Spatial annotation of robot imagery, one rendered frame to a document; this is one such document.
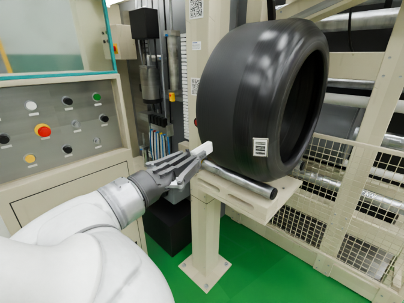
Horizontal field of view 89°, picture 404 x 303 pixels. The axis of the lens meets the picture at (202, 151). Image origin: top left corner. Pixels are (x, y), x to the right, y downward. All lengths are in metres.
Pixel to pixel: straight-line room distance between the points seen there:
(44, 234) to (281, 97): 0.56
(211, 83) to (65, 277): 0.55
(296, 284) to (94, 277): 1.54
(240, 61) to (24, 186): 0.90
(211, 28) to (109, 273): 0.83
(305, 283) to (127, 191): 1.49
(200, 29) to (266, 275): 1.50
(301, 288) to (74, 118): 1.62
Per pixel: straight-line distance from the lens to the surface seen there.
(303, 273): 1.77
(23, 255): 0.24
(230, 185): 0.86
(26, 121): 1.03
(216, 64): 0.67
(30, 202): 1.08
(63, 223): 0.38
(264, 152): 0.60
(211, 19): 0.91
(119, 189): 0.41
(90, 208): 0.39
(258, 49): 0.62
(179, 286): 1.59
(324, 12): 1.12
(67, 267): 0.25
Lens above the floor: 1.34
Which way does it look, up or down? 25 degrees down
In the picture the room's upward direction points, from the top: straight up
